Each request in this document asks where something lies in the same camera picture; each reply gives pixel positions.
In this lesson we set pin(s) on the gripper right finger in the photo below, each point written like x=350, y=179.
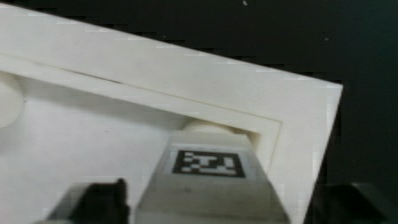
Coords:
x=350, y=204

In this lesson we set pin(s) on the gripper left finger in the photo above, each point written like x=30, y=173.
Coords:
x=92, y=204

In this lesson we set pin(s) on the white table leg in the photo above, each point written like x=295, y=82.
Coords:
x=209, y=188

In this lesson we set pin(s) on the white U-shaped obstacle fence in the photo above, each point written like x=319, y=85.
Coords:
x=250, y=97

